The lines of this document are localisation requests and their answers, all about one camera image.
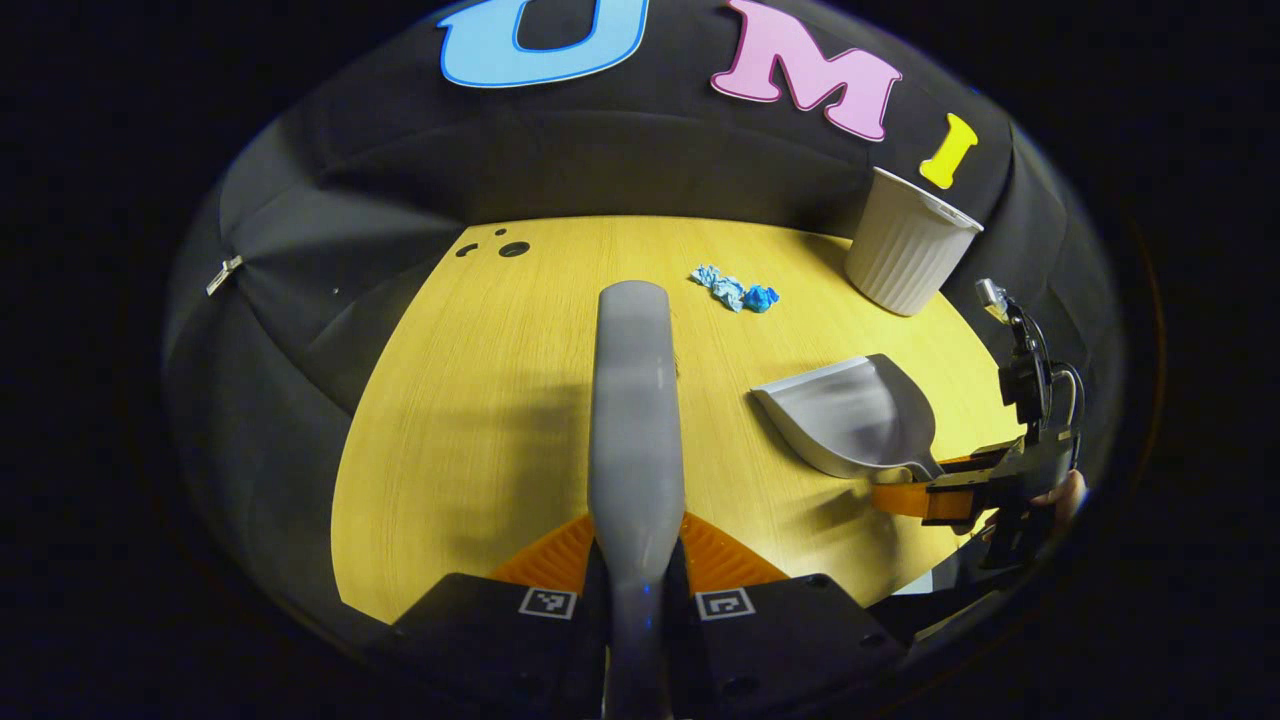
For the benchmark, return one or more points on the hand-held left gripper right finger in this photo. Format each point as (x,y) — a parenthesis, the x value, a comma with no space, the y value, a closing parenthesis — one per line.
(790,630)

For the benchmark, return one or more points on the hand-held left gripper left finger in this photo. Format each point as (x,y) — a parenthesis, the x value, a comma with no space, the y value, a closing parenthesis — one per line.
(490,630)

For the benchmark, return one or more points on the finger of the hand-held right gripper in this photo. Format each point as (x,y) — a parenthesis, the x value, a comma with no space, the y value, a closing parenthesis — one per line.
(915,502)
(985,462)

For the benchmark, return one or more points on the grey dustpan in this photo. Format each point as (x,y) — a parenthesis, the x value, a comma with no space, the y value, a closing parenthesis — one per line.
(850,415)

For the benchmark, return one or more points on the white ribbed garbage bin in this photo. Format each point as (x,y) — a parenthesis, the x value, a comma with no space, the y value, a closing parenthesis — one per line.
(905,255)

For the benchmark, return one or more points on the small grey broom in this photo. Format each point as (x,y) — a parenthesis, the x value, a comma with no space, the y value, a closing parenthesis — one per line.
(635,420)

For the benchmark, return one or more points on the dark blue paper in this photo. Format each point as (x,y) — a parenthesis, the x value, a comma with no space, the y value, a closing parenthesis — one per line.
(760,298)

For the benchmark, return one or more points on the light blue paper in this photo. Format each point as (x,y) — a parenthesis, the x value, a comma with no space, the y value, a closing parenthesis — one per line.
(722,285)

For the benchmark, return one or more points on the silver cloth clip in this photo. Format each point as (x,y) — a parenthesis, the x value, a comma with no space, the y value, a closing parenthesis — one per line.
(224,275)

